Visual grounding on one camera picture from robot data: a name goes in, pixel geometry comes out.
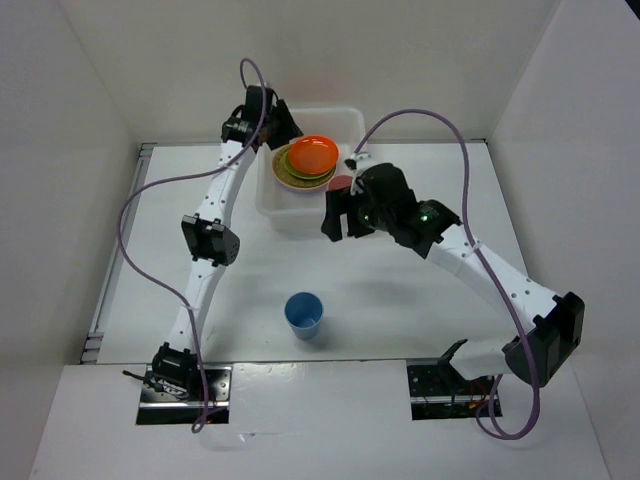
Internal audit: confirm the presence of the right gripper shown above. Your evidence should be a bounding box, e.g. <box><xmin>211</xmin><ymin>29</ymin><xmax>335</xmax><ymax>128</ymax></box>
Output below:
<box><xmin>320</xmin><ymin>185</ymin><xmax>393</xmax><ymax>242</ymax></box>

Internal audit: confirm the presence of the beige plate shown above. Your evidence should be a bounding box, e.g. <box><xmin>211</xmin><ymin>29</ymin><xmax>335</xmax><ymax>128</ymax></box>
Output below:
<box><xmin>270</xmin><ymin>149</ymin><xmax>340</xmax><ymax>194</ymax></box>

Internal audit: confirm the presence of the pink plastic cup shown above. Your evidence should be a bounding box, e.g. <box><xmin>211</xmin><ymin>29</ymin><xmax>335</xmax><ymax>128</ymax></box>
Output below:
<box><xmin>327</xmin><ymin>175</ymin><xmax>353</xmax><ymax>191</ymax></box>

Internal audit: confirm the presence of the green plate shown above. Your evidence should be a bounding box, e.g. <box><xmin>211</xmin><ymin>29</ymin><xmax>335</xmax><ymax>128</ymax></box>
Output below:
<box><xmin>282</xmin><ymin>152</ymin><xmax>336</xmax><ymax>180</ymax></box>

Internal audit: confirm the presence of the orange plate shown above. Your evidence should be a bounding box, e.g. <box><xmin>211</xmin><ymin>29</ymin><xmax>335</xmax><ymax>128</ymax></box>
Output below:
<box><xmin>288</xmin><ymin>135</ymin><xmax>339</xmax><ymax>175</ymax></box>

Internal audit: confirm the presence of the blue plastic cup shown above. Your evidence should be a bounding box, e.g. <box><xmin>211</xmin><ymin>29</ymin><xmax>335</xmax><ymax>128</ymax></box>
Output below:
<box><xmin>284</xmin><ymin>292</ymin><xmax>324</xmax><ymax>340</ymax></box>

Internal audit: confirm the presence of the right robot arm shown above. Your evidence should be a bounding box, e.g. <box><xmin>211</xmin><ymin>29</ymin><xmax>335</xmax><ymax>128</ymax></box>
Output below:
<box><xmin>321</xmin><ymin>163</ymin><xmax>585</xmax><ymax>393</ymax></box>

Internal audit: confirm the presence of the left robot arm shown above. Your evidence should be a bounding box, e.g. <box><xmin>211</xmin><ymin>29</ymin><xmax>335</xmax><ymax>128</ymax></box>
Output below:
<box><xmin>152</xmin><ymin>86</ymin><xmax>302</xmax><ymax>400</ymax></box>

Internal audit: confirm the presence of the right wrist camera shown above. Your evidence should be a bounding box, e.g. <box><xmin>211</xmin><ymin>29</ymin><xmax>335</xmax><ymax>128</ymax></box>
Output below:
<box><xmin>344</xmin><ymin>153</ymin><xmax>377</xmax><ymax>195</ymax></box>

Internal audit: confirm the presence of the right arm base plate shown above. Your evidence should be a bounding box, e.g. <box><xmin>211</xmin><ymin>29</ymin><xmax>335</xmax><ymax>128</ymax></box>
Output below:
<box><xmin>406</xmin><ymin>363</ymin><xmax>495</xmax><ymax>421</ymax></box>

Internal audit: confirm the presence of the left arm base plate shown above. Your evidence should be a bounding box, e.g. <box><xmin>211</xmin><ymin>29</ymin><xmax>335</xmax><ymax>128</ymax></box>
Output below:
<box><xmin>136</xmin><ymin>365</ymin><xmax>233</xmax><ymax>426</ymax></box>

